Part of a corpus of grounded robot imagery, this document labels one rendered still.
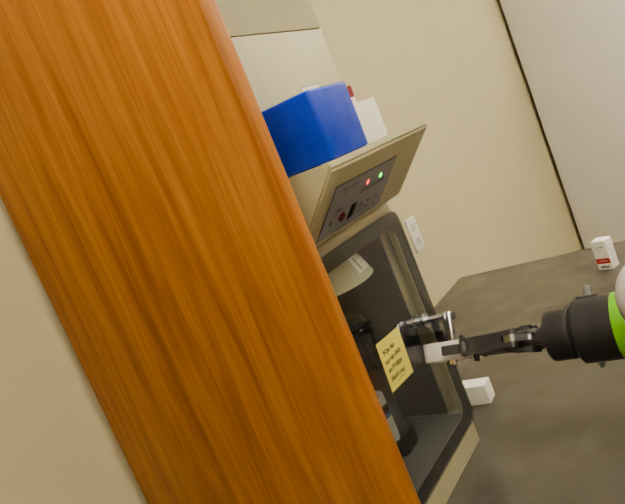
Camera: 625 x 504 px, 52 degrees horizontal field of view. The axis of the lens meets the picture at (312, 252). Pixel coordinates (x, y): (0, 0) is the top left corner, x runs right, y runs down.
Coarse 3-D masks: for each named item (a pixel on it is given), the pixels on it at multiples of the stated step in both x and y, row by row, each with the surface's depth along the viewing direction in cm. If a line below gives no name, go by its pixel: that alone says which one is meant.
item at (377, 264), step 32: (384, 224) 103; (352, 256) 94; (384, 256) 101; (352, 288) 92; (384, 288) 99; (416, 288) 107; (352, 320) 90; (384, 320) 97; (416, 320) 104; (416, 352) 102; (384, 384) 93; (416, 384) 100; (448, 384) 108; (416, 416) 98; (448, 416) 105; (416, 448) 95; (448, 448) 103; (416, 480) 93
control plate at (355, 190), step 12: (396, 156) 94; (372, 168) 88; (384, 168) 92; (360, 180) 86; (372, 180) 90; (384, 180) 95; (336, 192) 80; (348, 192) 84; (360, 192) 88; (372, 192) 93; (336, 204) 83; (348, 204) 87; (372, 204) 96; (336, 216) 85; (324, 228) 83; (336, 228) 88
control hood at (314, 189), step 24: (384, 144) 88; (408, 144) 97; (312, 168) 79; (336, 168) 77; (360, 168) 84; (408, 168) 104; (312, 192) 78; (384, 192) 99; (312, 216) 79; (360, 216) 95
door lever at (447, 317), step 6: (444, 312) 104; (450, 312) 104; (426, 318) 106; (432, 318) 105; (438, 318) 105; (444, 318) 104; (450, 318) 103; (426, 324) 106; (444, 324) 104; (450, 324) 103; (444, 330) 103; (450, 330) 103; (450, 336) 102; (450, 360) 102; (456, 360) 101; (450, 366) 102; (456, 366) 102
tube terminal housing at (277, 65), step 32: (288, 32) 96; (320, 32) 104; (256, 64) 88; (288, 64) 94; (320, 64) 102; (256, 96) 86; (288, 96) 92; (352, 224) 98; (320, 256) 89; (448, 480) 103
